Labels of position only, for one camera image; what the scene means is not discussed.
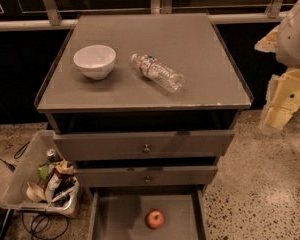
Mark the metal drink can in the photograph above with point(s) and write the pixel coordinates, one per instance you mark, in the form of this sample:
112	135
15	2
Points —
52	155

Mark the bottom grey drawer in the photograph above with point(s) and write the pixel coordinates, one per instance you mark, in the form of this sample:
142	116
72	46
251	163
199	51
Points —
120	213

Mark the middle grey drawer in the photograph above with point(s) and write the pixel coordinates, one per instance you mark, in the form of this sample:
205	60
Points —
146	176

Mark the grey drawer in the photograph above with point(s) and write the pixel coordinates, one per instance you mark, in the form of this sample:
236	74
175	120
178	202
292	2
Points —
120	213
143	145
146	176

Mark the white ceramic bowl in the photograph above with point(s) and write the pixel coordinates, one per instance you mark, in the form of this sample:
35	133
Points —
95	61

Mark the small white cup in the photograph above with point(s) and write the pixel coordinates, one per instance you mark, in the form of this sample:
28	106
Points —
34	192

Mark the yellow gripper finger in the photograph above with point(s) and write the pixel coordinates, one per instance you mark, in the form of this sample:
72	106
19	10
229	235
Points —
268	43
282	100

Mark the clear plastic water bottle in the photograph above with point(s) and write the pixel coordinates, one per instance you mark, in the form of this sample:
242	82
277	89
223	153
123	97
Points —
151	68

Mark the crumpled snack bag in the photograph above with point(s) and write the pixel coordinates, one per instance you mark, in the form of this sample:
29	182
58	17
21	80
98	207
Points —
60	179

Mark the translucent plastic bin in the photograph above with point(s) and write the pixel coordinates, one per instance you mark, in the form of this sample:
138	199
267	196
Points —
16	195

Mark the metal window railing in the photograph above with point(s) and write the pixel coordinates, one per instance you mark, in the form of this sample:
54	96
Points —
54	20

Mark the top grey drawer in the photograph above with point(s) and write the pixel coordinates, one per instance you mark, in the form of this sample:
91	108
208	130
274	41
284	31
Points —
143	145

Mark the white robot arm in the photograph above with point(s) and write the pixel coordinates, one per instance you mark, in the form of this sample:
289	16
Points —
288	41

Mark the red apple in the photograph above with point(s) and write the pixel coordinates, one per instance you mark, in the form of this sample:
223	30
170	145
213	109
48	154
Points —
155	219

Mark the grey drawer cabinet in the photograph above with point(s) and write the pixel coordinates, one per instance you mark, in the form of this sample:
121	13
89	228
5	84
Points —
212	96

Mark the green wrapper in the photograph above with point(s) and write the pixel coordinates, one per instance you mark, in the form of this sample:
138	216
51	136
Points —
44	172

